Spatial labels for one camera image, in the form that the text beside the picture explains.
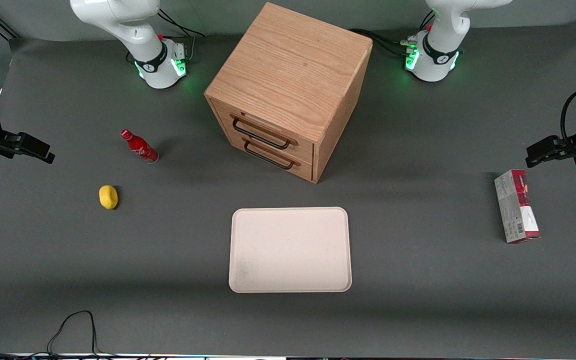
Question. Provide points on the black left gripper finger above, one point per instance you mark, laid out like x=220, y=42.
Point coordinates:
x=545, y=150

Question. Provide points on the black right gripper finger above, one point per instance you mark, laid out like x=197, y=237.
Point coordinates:
x=30, y=145

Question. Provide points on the red coke bottle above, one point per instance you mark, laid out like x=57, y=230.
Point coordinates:
x=140, y=146

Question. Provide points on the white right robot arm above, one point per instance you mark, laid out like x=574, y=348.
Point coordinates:
x=138, y=30

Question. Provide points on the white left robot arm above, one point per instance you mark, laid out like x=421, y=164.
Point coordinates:
x=440, y=55

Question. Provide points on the cream plastic tray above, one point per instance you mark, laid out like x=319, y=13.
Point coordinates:
x=290, y=250

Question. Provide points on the red and grey carton box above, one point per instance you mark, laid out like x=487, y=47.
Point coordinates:
x=515, y=210

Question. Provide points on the yellow lemon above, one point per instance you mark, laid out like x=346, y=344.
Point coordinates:
x=108, y=197

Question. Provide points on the wooden drawer front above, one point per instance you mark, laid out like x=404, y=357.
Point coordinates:
x=303, y=150
x=305, y=170

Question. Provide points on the wooden drawer cabinet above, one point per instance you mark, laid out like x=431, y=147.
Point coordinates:
x=288, y=75

